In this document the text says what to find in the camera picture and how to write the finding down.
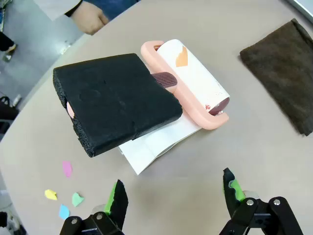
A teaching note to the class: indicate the yellow paper scrap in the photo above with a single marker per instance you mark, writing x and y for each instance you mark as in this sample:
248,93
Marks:
51,195

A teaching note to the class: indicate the person's blue trousers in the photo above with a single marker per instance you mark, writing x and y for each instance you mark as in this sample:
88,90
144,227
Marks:
115,6

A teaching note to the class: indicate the person's hand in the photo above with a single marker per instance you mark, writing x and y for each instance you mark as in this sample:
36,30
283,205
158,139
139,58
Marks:
90,19

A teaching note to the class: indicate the white sleeved forearm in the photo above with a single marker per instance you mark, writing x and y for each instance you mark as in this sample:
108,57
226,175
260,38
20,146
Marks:
56,7

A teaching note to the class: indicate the black shoe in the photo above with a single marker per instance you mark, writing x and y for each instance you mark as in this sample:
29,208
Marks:
9,47

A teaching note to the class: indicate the pink paper scrap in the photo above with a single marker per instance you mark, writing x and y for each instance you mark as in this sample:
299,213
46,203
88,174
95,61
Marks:
67,169

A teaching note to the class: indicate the dark brown cloth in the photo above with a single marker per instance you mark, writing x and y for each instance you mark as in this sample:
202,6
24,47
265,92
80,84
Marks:
283,71

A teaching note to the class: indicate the green paper scrap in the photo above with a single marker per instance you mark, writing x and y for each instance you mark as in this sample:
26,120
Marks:
77,199

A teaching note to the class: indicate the white paper sheet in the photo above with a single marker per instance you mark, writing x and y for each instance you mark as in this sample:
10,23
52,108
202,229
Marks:
151,144

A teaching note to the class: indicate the white tray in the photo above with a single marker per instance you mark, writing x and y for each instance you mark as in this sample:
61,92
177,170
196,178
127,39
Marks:
303,6

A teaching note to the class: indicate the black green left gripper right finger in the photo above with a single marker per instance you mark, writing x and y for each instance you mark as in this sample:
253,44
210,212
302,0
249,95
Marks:
232,198

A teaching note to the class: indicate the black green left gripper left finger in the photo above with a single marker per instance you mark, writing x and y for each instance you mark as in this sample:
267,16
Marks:
118,203

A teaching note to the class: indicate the blue paper scrap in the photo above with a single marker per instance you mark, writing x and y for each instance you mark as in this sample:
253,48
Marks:
64,212

